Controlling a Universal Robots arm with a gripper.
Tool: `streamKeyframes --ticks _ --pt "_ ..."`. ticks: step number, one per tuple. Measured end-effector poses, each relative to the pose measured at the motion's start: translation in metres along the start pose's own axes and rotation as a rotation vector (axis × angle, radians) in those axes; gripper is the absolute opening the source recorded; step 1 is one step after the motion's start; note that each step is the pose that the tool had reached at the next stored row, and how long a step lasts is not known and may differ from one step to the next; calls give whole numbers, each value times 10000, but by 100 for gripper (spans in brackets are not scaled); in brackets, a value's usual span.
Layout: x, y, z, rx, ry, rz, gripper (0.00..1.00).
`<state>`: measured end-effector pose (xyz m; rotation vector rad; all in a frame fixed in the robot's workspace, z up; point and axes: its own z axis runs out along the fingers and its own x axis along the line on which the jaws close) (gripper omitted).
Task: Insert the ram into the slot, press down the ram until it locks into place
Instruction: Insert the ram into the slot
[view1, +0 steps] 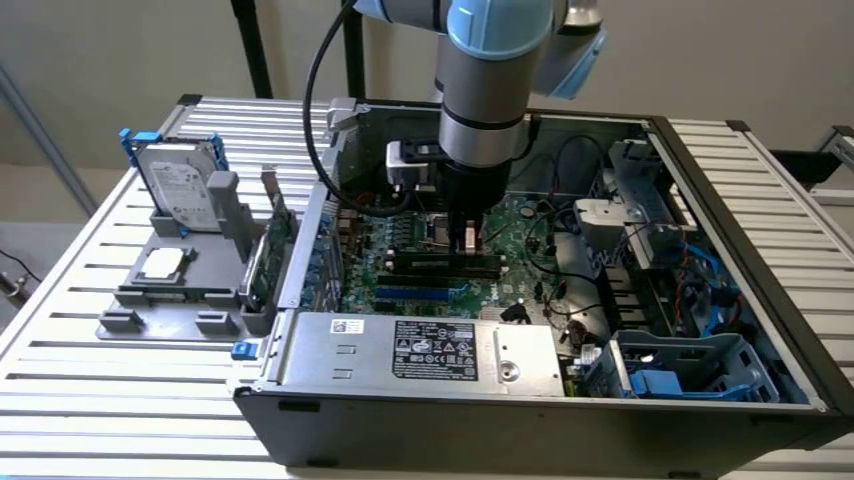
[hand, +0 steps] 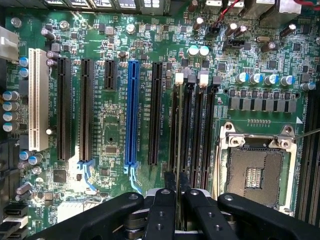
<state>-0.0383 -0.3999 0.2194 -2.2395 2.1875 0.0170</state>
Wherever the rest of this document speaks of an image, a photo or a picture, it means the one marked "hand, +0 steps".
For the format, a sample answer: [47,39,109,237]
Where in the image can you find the RAM slot with black latch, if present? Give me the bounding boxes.
[180,73,198,176]
[201,76,221,191]

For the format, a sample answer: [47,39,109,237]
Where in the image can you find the RAM slot with white latch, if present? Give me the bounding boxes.
[191,70,210,189]
[167,72,185,173]

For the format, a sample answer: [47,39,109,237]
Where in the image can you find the long black expansion slot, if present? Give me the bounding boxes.
[147,61,164,166]
[56,57,73,162]
[78,58,95,163]

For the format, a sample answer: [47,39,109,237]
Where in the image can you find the blue expansion slot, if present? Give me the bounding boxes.
[123,59,143,195]

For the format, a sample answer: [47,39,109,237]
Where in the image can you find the short black expansion slot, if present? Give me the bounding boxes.
[103,59,118,91]

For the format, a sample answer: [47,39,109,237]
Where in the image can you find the white PCI expansion slot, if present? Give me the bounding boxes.
[27,47,50,152]

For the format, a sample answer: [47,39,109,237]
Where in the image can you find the silver CPU socket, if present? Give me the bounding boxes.
[212,121,299,214]

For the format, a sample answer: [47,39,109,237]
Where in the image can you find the square black chip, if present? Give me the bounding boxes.
[52,169,67,184]

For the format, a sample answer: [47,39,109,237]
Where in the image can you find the green PC motherboard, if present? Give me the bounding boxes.
[0,0,320,240]

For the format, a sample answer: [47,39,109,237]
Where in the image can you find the thin metal locking lever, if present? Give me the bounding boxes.
[292,127,320,140]

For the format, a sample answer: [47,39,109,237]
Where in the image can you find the black SATA connector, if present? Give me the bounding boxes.
[3,204,29,217]

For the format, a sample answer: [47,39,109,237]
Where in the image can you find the white SATA connector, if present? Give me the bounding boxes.
[0,215,29,236]

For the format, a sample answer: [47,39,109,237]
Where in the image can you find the black fan connector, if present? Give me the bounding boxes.
[205,21,223,39]

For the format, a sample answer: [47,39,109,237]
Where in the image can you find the metal rear port block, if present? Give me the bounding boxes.
[258,0,303,29]

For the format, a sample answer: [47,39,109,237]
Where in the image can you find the white power connector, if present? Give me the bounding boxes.
[0,26,20,64]

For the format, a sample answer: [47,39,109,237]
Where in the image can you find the red and black wire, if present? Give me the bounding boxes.
[214,0,243,26]

